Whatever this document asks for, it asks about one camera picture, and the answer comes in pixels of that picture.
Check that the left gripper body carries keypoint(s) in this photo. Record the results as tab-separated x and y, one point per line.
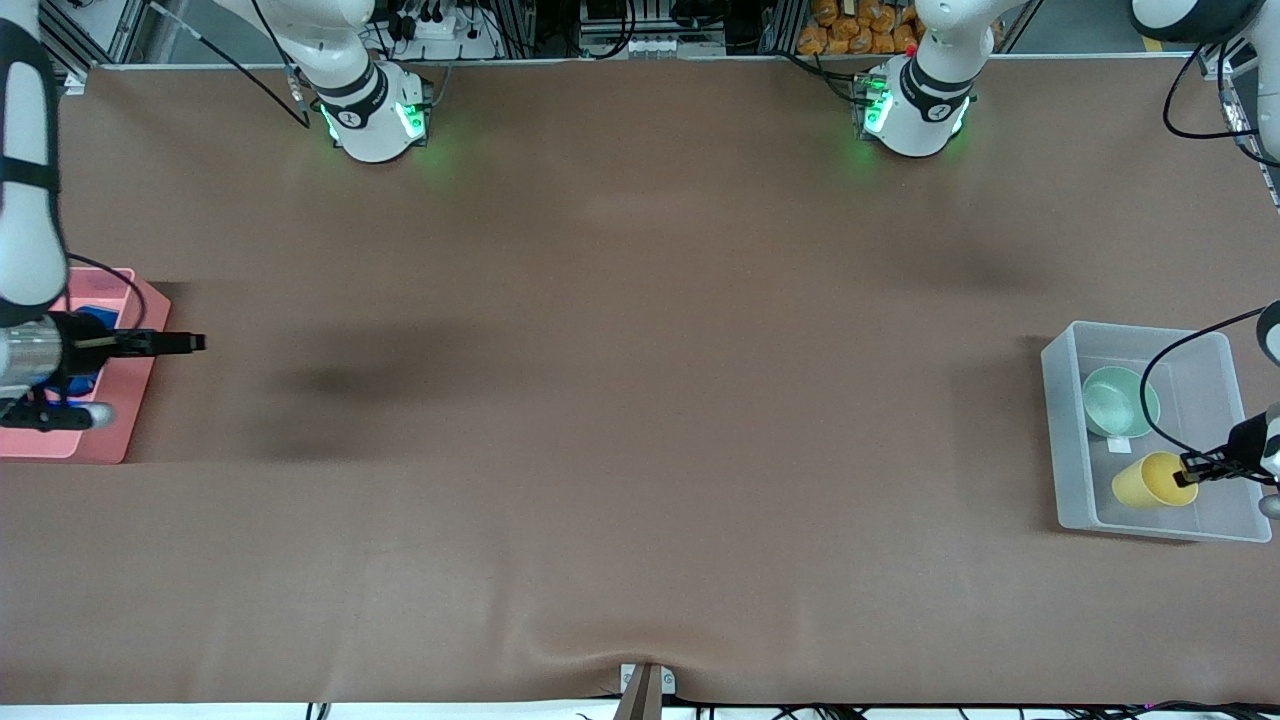
1246	438

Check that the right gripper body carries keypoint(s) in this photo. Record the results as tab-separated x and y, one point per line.
72	344

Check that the blue cloth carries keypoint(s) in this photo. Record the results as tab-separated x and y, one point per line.
100	318

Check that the yellow plastic cup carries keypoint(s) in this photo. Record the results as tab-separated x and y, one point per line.
1145	482

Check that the pale green bowl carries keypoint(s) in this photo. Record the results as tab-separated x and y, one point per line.
1120	402

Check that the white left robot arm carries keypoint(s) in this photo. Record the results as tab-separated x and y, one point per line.
915	110

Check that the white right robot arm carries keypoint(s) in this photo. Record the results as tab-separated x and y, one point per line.
25	230

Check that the pink plastic bin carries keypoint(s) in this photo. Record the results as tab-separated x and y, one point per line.
135	400

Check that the clear plastic bin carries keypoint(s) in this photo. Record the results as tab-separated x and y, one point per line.
1215	395

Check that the white label sticker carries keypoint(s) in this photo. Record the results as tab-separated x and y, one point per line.
1120	446

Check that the white power strip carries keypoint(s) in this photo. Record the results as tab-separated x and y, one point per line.
440	35

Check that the brown table cover sheet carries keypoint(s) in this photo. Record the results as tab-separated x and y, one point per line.
620	350

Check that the orange bagged items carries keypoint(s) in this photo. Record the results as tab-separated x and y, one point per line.
860	28

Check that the metal table clamp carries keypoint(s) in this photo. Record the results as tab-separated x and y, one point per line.
646	690

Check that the aluminium frame rail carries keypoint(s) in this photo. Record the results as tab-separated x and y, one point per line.
100	35

